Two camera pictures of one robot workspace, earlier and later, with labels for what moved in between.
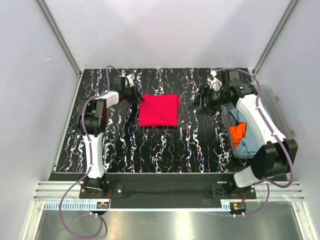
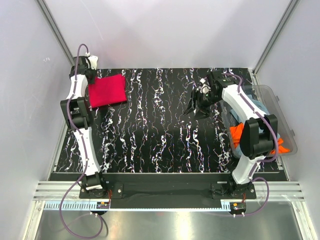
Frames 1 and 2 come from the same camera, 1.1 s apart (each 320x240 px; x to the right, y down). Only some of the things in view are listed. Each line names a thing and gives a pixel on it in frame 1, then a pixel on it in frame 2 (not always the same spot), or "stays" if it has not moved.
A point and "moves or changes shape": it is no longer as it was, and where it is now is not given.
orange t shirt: [238, 133] stays
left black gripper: [136, 97] -> [92, 80]
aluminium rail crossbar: [57, 191] stays
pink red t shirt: [159, 110] moves or changes shape
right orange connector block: [239, 206] stays
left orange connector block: [103, 205] stays
